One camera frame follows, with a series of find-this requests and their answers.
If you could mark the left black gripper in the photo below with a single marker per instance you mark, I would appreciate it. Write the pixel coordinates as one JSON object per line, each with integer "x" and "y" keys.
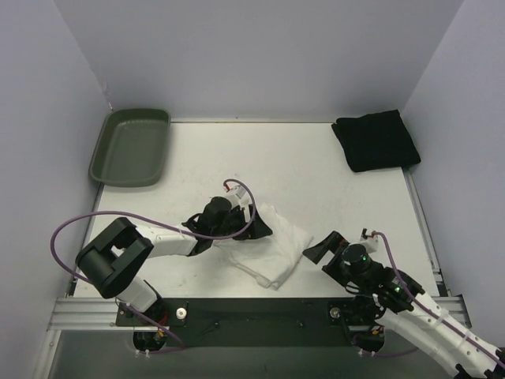
{"x": 245, "y": 223}

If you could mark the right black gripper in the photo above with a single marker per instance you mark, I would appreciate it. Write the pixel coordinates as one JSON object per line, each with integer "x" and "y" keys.
{"x": 331, "y": 252}

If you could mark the white t-shirt with robot print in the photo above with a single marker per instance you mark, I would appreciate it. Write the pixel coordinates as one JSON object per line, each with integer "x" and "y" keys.
{"x": 270, "y": 260}

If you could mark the black t-shirt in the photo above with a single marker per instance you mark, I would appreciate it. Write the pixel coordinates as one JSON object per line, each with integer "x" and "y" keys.
{"x": 376, "y": 141}

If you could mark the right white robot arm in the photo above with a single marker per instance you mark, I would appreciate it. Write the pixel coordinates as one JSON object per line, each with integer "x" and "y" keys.
{"x": 431, "y": 329}

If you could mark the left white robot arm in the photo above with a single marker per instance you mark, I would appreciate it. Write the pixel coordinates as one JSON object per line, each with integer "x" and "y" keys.
{"x": 113, "y": 258}

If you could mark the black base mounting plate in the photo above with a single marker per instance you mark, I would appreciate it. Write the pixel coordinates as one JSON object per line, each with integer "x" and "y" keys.
{"x": 274, "y": 322}

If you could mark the dark green plastic tray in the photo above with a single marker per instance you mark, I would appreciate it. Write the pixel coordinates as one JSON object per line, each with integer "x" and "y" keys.
{"x": 131, "y": 148}

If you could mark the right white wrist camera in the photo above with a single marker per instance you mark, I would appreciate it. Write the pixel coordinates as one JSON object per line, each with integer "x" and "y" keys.
{"x": 369, "y": 241}

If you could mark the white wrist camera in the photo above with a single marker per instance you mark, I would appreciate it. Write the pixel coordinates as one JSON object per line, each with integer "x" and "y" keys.
{"x": 369, "y": 241}
{"x": 238, "y": 194}

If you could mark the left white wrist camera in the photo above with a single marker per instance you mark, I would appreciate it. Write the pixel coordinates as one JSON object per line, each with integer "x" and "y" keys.
{"x": 238, "y": 194}

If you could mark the aluminium extrusion rail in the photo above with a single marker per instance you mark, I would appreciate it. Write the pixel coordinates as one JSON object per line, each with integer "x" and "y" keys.
{"x": 89, "y": 314}

